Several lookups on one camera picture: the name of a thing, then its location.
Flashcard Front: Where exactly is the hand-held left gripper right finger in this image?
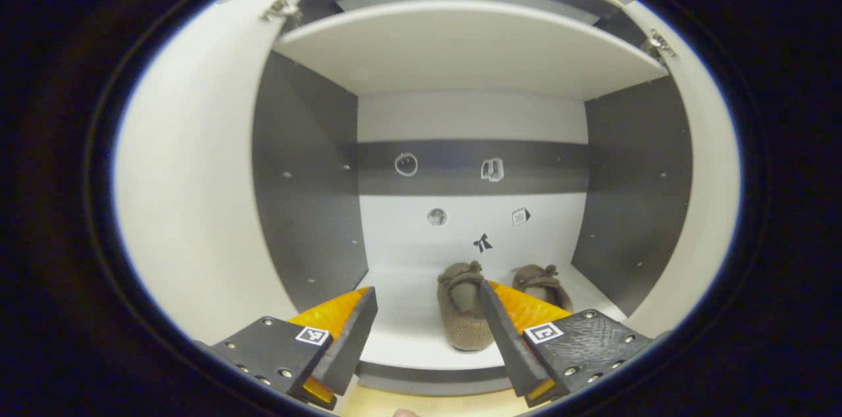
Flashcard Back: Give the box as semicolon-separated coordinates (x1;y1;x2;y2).
478;279;655;408

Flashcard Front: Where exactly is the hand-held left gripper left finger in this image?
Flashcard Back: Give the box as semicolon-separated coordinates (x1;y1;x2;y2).
210;285;380;411

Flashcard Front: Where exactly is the brown fuzzy shoe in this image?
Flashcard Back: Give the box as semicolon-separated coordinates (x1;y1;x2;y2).
512;264;574;314
437;261;497;352

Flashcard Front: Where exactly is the grey shoe cabinet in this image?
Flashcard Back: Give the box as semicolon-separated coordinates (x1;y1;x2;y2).
252;0;695;398

